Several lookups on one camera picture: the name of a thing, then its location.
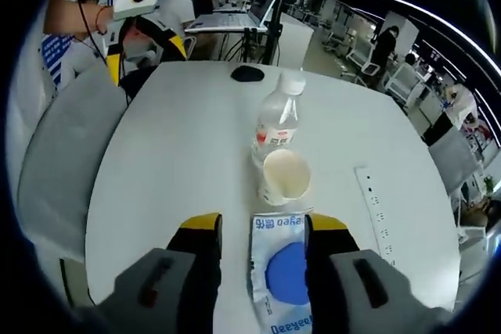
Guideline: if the left hand-held gripper cable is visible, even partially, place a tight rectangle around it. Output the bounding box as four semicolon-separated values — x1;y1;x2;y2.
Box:
76;0;132;106

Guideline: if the white printed paper cup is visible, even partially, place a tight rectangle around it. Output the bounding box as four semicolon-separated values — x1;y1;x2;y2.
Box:
257;149;313;207

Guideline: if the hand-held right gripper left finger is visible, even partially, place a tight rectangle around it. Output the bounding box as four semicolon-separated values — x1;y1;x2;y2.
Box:
99;211;225;334

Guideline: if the white table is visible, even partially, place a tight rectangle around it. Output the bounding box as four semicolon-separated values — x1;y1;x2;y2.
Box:
84;60;461;334

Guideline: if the white wipes pack blue lid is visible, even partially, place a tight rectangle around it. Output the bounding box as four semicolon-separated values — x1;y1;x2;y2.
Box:
248;211;314;334

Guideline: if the white cabinet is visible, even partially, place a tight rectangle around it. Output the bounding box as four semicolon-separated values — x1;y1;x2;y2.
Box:
279;11;314;73

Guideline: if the black laptop stand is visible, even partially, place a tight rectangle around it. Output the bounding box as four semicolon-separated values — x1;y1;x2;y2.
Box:
242;23;285;66

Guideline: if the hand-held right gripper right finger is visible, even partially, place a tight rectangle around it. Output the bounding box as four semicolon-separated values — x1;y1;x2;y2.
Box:
304;211;418;334

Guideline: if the black oval object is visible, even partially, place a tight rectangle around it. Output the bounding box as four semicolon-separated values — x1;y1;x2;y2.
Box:
229;65;265;83

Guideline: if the white power strip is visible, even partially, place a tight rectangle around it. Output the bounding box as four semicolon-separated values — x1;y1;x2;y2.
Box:
354;165;396;268

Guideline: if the white office chair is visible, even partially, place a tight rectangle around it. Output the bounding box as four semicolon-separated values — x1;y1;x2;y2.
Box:
385;63;426;108
348;38;379;77

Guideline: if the grey chair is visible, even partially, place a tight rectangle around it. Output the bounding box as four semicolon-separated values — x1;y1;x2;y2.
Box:
17;63;132;260
428;126;490;194

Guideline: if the clear plastic water bottle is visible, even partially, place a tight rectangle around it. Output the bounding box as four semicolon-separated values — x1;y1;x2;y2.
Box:
250;69;307;169

